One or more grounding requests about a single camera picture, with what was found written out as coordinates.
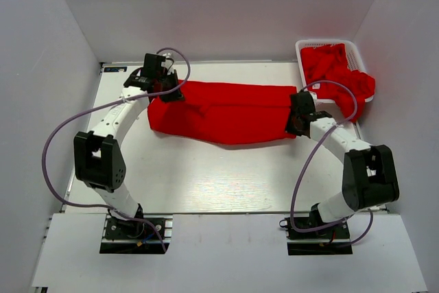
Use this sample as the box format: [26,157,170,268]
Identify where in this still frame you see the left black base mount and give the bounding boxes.
[99,215,173,255]

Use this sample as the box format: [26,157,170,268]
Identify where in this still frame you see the blue table label sticker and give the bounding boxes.
[104,67,127,73]

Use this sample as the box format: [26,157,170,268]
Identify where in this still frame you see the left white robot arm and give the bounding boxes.
[73,54,184,237]

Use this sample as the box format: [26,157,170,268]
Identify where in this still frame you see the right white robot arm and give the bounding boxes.
[285,91,400,237]

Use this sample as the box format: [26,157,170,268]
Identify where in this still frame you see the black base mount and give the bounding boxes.
[278,218,353,256]
[99,215,173,255]

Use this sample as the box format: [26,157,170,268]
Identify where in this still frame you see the red shirts pile in basket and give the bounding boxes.
[300,43,375,123]

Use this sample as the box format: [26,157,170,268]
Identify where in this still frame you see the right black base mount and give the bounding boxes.
[278,218,353,256]

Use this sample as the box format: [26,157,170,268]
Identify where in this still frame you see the white plastic basket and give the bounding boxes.
[296,39,375,103]

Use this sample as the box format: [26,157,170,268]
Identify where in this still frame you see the red t shirt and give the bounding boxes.
[147,81,297,145]

